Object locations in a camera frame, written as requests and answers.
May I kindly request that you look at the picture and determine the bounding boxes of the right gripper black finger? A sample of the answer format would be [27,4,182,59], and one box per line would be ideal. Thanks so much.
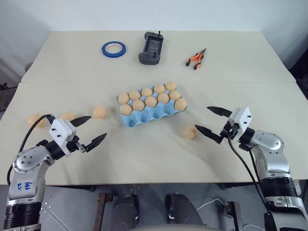
[194,124,224,144]
[207,106,233,118]

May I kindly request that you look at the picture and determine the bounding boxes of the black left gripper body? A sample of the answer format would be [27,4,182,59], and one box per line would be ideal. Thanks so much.
[64,136,88,157]

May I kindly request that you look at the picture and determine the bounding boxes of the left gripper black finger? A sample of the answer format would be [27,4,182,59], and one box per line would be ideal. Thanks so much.
[82,132,108,153]
[71,115,92,128]

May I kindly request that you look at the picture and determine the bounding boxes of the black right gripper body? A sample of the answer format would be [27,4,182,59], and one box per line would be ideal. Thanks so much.
[220,119,239,141]

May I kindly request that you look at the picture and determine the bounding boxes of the blue egg carton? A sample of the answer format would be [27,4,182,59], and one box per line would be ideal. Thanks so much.
[117,83,187,128]

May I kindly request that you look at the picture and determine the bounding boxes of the orange black pliers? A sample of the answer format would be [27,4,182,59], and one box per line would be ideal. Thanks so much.
[185,47,207,71]

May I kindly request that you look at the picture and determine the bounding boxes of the blue tape roll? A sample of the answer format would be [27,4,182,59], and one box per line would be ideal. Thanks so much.
[101,41,127,58]

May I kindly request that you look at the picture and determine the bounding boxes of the dark rounded shape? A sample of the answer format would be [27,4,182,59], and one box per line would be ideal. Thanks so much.
[112,193,140,227]
[165,192,203,226]

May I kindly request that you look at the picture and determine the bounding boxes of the dark background equipment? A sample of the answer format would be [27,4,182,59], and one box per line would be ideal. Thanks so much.
[0,81,15,114]
[288,51,308,103]

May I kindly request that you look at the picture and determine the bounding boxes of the black handheld controller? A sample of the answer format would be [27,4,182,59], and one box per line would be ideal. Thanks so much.
[138,30,165,65]

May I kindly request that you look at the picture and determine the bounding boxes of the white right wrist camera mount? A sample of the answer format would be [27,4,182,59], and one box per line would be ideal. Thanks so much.
[227,106,253,142]

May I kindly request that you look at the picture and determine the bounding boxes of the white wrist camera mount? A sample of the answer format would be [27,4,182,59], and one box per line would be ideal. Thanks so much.
[227,106,253,142]
[49,118,78,157]

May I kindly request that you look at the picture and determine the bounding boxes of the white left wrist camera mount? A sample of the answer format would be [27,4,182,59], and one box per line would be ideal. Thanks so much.
[49,118,78,157]

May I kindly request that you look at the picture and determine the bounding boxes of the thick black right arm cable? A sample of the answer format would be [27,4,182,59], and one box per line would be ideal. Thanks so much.
[227,137,277,231]

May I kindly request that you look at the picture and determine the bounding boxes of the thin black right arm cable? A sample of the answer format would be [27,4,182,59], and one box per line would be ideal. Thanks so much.
[249,148,263,183]

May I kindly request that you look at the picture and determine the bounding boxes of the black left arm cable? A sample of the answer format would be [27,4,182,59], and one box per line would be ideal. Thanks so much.
[6,114,55,186]

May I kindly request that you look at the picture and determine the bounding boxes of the white floor cable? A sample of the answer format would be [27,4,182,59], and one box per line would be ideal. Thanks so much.
[196,197,227,213]

